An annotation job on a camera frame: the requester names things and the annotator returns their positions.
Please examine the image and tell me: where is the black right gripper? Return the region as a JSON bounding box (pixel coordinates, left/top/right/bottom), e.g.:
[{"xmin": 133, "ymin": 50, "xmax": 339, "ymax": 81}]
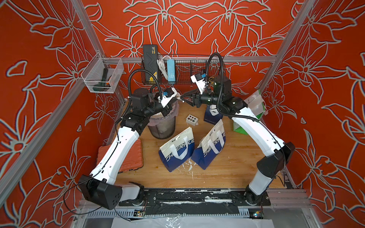
[{"xmin": 181, "ymin": 89, "xmax": 224, "ymax": 110}]

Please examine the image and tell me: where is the white button box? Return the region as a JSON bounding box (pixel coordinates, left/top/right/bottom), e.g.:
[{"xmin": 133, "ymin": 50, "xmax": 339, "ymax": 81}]
[{"xmin": 186, "ymin": 114, "xmax": 199, "ymax": 126}]

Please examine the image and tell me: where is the light blue tag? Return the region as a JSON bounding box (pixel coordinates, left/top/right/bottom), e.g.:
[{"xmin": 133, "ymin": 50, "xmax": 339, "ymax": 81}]
[{"xmin": 166, "ymin": 59, "xmax": 176, "ymax": 84}]

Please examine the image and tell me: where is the clear plastic wall bin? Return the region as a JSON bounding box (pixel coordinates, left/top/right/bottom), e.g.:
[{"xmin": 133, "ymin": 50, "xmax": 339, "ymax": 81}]
[{"xmin": 81, "ymin": 53, "xmax": 124, "ymax": 94}]

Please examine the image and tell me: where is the green and white tote bag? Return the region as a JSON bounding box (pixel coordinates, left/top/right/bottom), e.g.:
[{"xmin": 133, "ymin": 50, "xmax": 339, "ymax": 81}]
[{"xmin": 233, "ymin": 89, "xmax": 266, "ymax": 135}]

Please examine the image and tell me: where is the white and navy bag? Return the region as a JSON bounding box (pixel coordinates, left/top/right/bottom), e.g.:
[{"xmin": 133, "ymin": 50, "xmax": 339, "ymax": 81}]
[
  {"xmin": 158, "ymin": 127, "xmax": 195, "ymax": 173},
  {"xmin": 191, "ymin": 120, "xmax": 226, "ymax": 170}
]

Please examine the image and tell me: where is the white cable bundle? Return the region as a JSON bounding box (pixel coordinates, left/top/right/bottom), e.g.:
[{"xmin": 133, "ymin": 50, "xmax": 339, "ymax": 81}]
[{"xmin": 156, "ymin": 55, "xmax": 170, "ymax": 80}]

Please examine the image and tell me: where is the black wire wall basket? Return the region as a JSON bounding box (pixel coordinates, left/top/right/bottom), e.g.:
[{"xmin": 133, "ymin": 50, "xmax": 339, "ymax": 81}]
[{"xmin": 156, "ymin": 55, "xmax": 221, "ymax": 85}]

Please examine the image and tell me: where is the orange plastic tool case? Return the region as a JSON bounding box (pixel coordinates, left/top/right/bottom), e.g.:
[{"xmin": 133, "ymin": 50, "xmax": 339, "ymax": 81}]
[{"xmin": 97, "ymin": 139, "xmax": 144, "ymax": 173}]

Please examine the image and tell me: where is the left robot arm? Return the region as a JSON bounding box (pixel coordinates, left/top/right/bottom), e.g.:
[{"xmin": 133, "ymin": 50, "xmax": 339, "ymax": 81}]
[{"xmin": 78, "ymin": 82, "xmax": 179, "ymax": 210}]

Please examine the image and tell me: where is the black power adapter box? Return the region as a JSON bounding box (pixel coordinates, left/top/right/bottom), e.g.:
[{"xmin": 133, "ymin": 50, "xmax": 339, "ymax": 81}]
[{"xmin": 143, "ymin": 44, "xmax": 161, "ymax": 81}]

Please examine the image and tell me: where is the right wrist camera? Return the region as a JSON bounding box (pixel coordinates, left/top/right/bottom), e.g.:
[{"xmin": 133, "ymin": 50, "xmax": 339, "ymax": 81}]
[{"xmin": 190, "ymin": 73, "xmax": 209, "ymax": 95}]

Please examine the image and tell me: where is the pink trash bag liner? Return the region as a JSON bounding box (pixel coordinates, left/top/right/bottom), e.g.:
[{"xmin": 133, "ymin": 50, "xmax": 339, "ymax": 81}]
[{"xmin": 148, "ymin": 101, "xmax": 179, "ymax": 126}]

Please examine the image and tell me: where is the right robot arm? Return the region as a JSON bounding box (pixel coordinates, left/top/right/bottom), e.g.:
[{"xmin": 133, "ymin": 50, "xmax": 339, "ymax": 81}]
[{"xmin": 180, "ymin": 52, "xmax": 295, "ymax": 206}]

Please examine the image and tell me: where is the black mesh trash bin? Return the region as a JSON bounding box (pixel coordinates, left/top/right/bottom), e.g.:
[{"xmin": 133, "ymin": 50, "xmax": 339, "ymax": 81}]
[{"xmin": 148, "ymin": 117, "xmax": 176, "ymax": 140}]

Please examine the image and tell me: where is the small navy paper bag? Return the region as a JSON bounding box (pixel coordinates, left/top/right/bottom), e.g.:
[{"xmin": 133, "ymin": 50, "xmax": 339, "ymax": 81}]
[{"xmin": 204, "ymin": 104, "xmax": 223, "ymax": 125}]

